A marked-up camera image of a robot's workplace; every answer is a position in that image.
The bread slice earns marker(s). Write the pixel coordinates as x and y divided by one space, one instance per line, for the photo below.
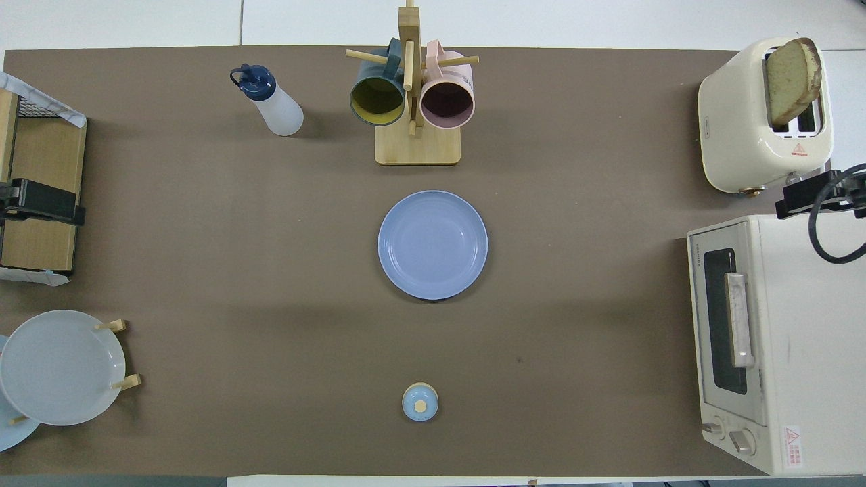
791 81

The squeeze bottle with blue cap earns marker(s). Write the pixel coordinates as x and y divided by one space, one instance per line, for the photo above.
281 111

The wooden plate rack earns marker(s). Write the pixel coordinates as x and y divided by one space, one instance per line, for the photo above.
118 325

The light grey plate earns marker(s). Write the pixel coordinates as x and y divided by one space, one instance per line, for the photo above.
61 368

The pale blue plate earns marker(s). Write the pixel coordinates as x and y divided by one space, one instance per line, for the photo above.
10 436

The small blue seasoning jar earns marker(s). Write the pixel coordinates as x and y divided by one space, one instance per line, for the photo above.
413 406

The cream toaster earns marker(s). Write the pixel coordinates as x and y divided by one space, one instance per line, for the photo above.
734 135

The white toaster oven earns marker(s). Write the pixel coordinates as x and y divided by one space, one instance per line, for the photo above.
812 338

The brown table mat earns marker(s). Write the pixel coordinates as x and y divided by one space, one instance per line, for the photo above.
203 237

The dark teal mug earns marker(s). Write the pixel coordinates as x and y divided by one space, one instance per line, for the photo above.
377 101

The pink mug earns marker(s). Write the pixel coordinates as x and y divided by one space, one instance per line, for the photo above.
446 105

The wooden mug rack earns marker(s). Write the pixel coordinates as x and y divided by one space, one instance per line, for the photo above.
417 147

